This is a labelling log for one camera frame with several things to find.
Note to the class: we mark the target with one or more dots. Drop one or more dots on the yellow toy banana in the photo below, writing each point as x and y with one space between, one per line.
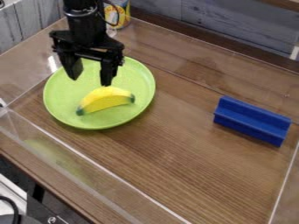
104 98

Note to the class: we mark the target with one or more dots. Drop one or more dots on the blue plastic block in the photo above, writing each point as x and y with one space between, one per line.
251 120

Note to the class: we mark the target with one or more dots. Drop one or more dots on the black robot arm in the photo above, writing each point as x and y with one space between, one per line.
85 5

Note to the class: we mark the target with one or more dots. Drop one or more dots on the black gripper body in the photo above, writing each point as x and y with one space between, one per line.
85 40

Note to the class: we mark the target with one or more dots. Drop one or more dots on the green round plate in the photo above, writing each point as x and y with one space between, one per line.
63 94

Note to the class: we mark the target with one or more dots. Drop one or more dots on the yellow blue tin can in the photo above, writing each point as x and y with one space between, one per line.
118 13

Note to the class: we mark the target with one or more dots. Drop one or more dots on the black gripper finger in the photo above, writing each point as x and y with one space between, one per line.
108 71
71 63

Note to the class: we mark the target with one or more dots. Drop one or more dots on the clear acrylic enclosure wall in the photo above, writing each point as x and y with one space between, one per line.
106 197

